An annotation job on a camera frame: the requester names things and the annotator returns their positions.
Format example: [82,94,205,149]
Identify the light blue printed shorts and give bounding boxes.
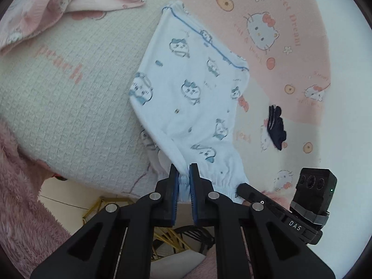
[128,1,250,204]

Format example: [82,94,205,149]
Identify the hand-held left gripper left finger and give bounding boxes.
[30,163,178,279]

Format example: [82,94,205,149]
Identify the pink printed garment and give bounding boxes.
[0,0,146,56]

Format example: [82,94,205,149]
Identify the gold wire frame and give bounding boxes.
[83,197,181,259]

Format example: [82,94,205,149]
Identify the white cushion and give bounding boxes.
[151,251,204,279]

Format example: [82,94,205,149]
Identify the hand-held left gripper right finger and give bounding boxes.
[189,163,336,279]

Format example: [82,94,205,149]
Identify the black ring base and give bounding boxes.
[171,225,216,253]

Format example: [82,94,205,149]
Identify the pink white cat-printed blanket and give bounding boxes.
[0,0,349,207]

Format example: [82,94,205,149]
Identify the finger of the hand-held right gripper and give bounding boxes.
[237,183,265,207]

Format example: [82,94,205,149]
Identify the dark navy folded garment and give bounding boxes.
[267,105,288,151]

